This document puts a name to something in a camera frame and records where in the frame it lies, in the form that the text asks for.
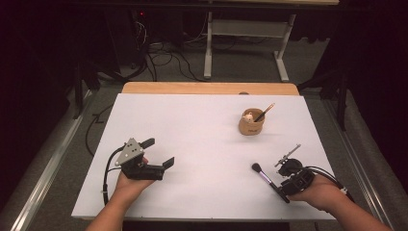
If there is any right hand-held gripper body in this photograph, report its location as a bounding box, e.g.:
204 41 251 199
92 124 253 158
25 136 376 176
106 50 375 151
273 143 317 197

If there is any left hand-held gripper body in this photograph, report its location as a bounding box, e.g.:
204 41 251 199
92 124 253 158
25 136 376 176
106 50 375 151
115 138 166 182

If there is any black fluffy makeup brush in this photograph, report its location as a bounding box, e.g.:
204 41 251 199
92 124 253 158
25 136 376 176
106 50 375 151
251 162 291 205

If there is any tan bear brush holder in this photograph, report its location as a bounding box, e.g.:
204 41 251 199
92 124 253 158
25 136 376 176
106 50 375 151
238 107 267 137

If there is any thin black gold brush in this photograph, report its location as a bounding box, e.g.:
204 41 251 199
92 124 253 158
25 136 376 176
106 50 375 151
254 102 276 123

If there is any person's right hand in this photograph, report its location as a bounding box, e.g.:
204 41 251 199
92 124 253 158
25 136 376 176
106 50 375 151
288 174 346 213

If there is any person's left hand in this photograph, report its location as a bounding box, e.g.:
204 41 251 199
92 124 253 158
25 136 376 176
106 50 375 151
115 156 156 202

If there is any white board sheet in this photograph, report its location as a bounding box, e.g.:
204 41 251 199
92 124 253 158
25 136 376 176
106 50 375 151
70 92 353 222

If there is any black metal stand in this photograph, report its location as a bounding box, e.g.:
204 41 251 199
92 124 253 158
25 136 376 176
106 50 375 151
296 68 351 132
71 61 101 120

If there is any black computer tower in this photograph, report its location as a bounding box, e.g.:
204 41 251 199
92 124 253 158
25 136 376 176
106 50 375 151
104 8 149 74

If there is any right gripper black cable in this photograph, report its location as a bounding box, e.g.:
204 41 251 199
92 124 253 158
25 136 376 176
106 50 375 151
302 165 356 203

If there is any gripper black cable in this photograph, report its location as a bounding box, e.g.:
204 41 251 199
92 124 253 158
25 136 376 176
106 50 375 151
102 145 127 207
302 165 356 203

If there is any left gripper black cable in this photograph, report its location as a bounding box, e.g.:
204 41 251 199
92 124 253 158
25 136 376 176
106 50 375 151
102 145 127 207

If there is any black floor cable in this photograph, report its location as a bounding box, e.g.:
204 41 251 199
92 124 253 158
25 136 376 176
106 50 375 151
85 104 115 158

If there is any aluminium floor rail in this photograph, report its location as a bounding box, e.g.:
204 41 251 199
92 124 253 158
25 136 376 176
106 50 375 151
322 98 408 231
0 90 94 231

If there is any tangle of black floor cables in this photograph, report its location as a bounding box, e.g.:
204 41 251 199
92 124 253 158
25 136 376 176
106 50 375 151
129 18 206 83

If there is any white metal desk frame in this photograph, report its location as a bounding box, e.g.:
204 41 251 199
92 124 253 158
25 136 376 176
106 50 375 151
203 0 341 83

